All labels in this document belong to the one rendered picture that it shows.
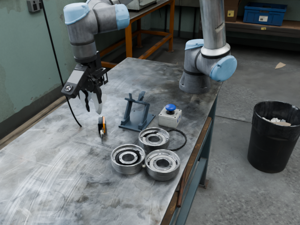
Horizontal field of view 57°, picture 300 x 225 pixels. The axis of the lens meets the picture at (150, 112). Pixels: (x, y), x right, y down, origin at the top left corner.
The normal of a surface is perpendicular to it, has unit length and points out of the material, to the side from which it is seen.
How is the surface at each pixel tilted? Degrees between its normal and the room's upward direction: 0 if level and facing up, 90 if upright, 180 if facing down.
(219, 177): 0
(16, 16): 90
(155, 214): 0
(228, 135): 0
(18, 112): 90
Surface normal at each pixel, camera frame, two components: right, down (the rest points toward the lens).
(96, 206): 0.00, -0.85
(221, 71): 0.47, 0.57
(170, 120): -0.38, 0.48
